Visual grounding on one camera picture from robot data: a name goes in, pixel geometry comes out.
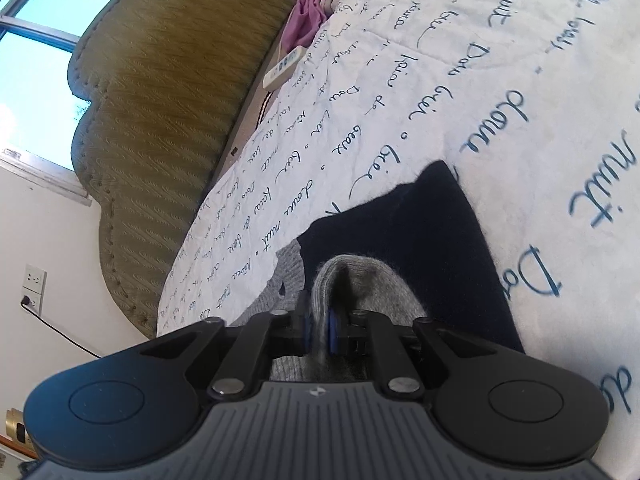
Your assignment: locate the white script-printed quilt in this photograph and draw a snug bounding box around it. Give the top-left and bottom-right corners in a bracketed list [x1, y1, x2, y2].
[156, 0, 640, 461]

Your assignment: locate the white remote control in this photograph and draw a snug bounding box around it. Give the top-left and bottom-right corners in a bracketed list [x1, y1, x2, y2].
[262, 45, 307, 92]

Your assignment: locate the window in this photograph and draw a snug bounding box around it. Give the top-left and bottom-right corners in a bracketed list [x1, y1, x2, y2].
[0, 0, 146, 206]

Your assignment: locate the olive upholstered headboard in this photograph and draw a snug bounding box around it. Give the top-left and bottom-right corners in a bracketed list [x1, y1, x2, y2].
[70, 0, 323, 338]

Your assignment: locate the black wall cable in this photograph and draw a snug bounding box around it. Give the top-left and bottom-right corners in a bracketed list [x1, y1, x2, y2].
[20, 296, 102, 361]

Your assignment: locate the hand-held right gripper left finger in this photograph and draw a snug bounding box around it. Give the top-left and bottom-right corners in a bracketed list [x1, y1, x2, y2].
[135, 290, 316, 402]

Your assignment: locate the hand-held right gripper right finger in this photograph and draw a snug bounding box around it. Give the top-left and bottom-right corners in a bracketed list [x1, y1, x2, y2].
[326, 308, 521, 402]

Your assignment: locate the grey sweater with navy sleeves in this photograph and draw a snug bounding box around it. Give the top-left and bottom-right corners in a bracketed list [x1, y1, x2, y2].
[232, 160, 526, 386]

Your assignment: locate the purple cloth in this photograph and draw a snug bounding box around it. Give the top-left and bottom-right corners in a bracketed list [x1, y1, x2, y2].
[279, 0, 333, 51]

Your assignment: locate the white wall socket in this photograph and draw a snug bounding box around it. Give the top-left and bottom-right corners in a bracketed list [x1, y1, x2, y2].
[21, 287, 46, 312]
[24, 263, 49, 291]

